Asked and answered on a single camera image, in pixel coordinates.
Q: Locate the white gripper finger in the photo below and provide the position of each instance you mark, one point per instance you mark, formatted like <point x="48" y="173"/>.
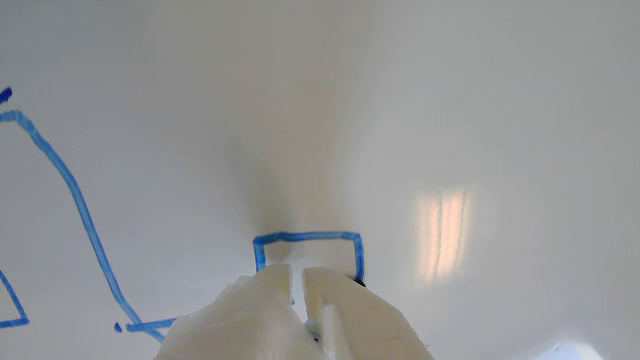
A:
<point x="240" y="325"/>
<point x="365" y="330"/>

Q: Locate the blue whiteboard marker pen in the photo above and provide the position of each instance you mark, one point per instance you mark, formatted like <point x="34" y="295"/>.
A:
<point x="311" y="330"/>

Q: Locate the large white whiteboard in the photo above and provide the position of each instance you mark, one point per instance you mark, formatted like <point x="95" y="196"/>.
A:
<point x="450" y="100"/>

